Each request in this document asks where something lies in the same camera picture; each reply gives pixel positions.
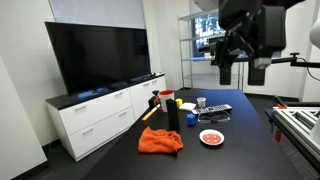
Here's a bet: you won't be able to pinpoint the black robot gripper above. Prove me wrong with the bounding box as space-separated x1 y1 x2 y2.
213 0 301 86

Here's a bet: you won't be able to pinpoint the small coffee pod cup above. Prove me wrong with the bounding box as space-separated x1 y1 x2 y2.
196 96 207 108

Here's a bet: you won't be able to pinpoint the grey tv remote control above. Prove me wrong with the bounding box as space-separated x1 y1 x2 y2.
191 103 233 115

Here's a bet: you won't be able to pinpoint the black and orange clamp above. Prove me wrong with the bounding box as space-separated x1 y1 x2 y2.
273 94 288 110

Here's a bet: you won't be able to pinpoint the clear safety glasses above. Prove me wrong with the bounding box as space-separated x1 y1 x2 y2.
197 110 232 125

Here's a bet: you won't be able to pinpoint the blue window pane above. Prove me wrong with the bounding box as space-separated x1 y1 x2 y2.
193 12 228 58

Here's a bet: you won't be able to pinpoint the pale yellow sticky notepad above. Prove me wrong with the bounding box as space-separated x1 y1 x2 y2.
178 102 197 112

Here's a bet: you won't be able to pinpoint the blue toy block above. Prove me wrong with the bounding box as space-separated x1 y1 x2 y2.
185 113 198 128

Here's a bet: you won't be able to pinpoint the small white plate red centre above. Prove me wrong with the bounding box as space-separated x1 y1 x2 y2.
199 128 225 147

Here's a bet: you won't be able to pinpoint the small red tag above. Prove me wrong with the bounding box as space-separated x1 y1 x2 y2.
274 129 283 143

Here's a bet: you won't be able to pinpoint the white mug with red interior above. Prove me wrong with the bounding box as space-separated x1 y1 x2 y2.
153 89 176 113

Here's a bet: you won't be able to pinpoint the long thin flat stick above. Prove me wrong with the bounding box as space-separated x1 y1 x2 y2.
141 104 162 122

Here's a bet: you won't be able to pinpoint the orange cloth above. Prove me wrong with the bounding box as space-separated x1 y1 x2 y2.
137 126 184 154

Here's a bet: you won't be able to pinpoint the large black flat television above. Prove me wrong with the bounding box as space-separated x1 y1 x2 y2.
44 21 152 96

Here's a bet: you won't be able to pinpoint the white drawer cabinet black top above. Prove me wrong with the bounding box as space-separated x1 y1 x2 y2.
45 72 167 163

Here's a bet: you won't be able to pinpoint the white leaning panel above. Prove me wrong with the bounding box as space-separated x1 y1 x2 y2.
0 56 48 180

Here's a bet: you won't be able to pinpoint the black stereo camera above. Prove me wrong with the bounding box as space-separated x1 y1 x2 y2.
197 42 218 54

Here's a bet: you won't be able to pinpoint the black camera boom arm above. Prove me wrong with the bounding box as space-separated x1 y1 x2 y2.
270 52 320 69

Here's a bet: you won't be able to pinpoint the metal wire shelf rack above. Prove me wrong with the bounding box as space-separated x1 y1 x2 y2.
176 8 245 91

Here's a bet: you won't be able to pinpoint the black camera cable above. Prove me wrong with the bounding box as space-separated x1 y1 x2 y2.
298 57 320 83

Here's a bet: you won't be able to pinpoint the aluminium extrusion frame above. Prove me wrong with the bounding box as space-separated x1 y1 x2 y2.
272 101 320 169

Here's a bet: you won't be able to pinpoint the wall mounted whiteboard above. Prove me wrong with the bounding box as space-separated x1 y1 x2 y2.
48 0 146 30

